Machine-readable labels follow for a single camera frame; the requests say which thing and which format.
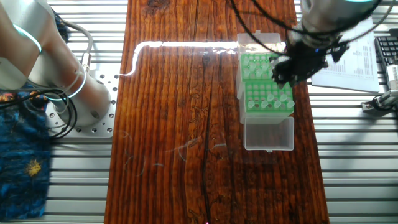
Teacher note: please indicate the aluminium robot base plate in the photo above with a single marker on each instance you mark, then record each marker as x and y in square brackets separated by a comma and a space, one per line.
[105, 124]

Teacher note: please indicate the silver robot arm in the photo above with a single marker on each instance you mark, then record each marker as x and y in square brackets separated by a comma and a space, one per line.
[25, 46]

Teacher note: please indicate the brown wooden board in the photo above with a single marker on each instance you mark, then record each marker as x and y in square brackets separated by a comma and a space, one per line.
[174, 124]

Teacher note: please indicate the aluminium post with foot bracket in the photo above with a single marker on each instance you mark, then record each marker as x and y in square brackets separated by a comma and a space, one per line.
[367, 106]

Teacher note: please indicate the printed white paper sheet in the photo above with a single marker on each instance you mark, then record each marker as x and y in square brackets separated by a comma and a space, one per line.
[357, 77]

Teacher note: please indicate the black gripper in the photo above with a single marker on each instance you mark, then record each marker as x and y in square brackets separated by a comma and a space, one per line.
[306, 57]

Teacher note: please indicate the black keyboard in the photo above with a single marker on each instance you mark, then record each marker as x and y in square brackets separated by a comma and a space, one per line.
[385, 49]

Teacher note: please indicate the blue painted cloth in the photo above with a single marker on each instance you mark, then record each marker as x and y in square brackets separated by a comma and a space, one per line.
[21, 174]

